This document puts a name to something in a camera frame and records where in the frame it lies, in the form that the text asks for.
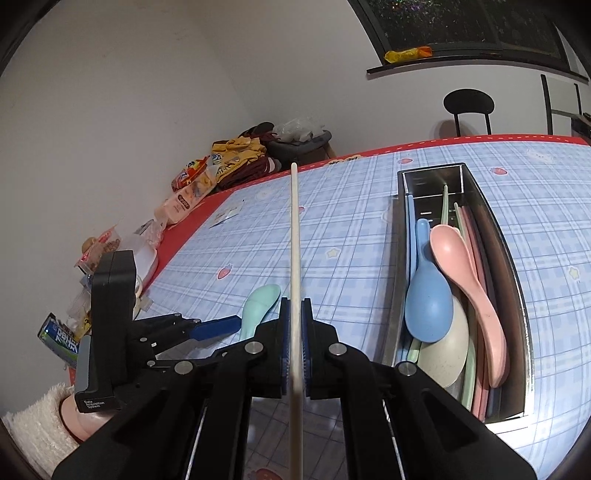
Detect dark window sill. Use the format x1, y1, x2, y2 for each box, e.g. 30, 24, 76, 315
367, 51, 591, 83

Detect green spoon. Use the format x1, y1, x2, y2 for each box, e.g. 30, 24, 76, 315
238, 284, 282, 342

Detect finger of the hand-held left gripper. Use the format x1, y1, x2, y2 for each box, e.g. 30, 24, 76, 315
152, 345, 232, 370
134, 313, 243, 344

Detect brown snack bag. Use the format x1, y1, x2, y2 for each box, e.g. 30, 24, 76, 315
75, 224, 123, 273

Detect dark red clothes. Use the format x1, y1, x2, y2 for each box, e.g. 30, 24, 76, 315
217, 122, 283, 191

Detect orange snack bag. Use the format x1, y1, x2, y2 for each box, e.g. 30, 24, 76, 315
171, 156, 218, 193

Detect blue spoon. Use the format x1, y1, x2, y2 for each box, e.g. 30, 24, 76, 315
404, 218, 454, 343

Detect blue plaid tablecloth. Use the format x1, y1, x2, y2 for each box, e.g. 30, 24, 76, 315
134, 134, 591, 480

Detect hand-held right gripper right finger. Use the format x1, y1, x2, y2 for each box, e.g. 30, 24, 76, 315
301, 298, 539, 480

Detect beige spoon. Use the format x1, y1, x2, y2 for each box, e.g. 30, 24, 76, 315
418, 295, 471, 388

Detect pink packet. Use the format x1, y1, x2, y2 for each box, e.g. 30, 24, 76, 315
154, 191, 195, 227

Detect black folding chair frame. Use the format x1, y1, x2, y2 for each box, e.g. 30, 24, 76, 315
540, 74, 591, 139

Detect blue packet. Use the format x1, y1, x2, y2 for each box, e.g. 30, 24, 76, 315
38, 313, 80, 368

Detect pink spoon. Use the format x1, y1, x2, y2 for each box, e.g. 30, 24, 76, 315
429, 224, 508, 388

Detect dark window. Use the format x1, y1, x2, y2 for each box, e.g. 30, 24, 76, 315
348, 0, 591, 77

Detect stainless steel utensil tray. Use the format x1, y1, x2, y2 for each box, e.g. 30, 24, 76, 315
381, 162, 536, 423

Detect black round-back chair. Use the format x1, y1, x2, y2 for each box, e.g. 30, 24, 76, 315
443, 89, 496, 136

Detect yellow clothes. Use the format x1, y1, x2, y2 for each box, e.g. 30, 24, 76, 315
210, 136, 267, 182

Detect clear plastic bag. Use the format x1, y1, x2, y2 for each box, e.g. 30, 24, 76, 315
274, 117, 326, 144

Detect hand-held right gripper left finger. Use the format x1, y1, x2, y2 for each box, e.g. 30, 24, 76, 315
52, 298, 293, 480

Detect yellow snack packet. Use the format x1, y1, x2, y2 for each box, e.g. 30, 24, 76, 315
385, 46, 433, 64

